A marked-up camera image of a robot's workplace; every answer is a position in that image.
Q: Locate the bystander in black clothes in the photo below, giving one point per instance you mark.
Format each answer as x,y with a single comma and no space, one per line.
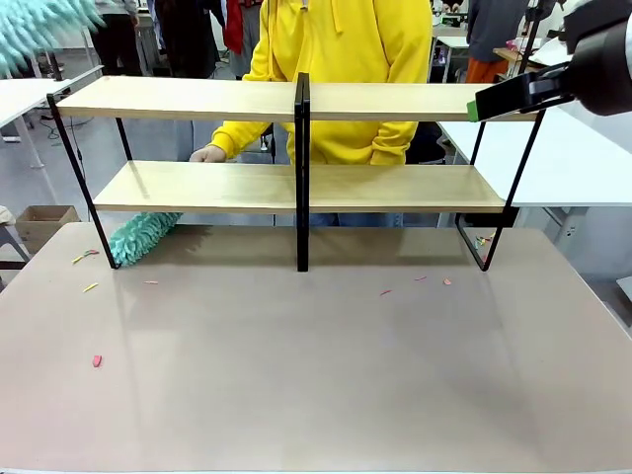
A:
190,34

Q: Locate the white table large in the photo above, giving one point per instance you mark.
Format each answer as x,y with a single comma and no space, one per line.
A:
568,163

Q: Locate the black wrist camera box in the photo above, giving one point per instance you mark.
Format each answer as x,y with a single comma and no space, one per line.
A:
597,17

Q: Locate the black office chair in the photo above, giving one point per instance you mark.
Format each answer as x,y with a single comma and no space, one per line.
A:
429,143

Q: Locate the red jacket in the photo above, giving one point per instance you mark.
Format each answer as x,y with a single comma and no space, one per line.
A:
234,24

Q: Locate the teal chenille duster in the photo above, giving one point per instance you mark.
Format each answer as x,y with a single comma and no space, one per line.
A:
39,29
140,237

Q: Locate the person's right hand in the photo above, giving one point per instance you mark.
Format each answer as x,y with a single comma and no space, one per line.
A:
207,155

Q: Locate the grey desk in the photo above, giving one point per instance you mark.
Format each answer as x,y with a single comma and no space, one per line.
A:
148,39

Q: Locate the white table grey legs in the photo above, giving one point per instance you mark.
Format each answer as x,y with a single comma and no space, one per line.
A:
24,96

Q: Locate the white paper sheet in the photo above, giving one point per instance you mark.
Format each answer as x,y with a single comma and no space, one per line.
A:
550,54

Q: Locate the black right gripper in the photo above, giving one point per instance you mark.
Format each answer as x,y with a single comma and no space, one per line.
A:
605,69

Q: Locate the bystander in orange trousers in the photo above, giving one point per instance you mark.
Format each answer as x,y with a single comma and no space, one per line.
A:
494,39

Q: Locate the black tripod pole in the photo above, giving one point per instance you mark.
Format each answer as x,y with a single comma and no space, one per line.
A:
533,29

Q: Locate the person's left forearm yellow sleeve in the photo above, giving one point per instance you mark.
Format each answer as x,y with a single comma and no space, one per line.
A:
392,143

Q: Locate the person in yellow hoodie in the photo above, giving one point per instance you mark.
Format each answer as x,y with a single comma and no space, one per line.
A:
345,44

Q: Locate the bystander in dark trousers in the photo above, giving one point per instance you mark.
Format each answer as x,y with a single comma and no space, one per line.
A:
116,39

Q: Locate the wooden shelf unit black frame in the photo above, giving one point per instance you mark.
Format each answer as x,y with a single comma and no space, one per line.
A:
197,99
395,101

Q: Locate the brown cardboard box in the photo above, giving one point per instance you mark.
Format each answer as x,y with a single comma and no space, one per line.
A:
47,224

